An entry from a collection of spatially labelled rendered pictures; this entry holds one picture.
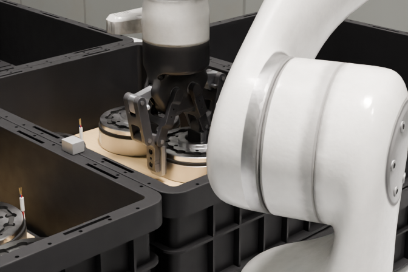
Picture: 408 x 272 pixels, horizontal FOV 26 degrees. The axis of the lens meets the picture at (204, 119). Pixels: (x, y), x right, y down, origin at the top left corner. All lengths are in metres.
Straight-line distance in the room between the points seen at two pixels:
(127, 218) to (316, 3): 0.27
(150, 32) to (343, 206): 0.53
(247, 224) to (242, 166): 0.38
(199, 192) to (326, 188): 0.32
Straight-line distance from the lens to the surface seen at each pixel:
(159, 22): 0.95
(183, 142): 1.03
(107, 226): 0.71
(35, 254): 0.68
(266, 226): 0.88
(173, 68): 0.96
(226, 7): 3.08
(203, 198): 0.78
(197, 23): 0.95
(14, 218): 0.89
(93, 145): 1.13
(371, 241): 0.49
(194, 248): 0.81
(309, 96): 0.47
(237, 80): 0.49
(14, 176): 0.93
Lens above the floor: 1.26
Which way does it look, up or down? 21 degrees down
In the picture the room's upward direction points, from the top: straight up
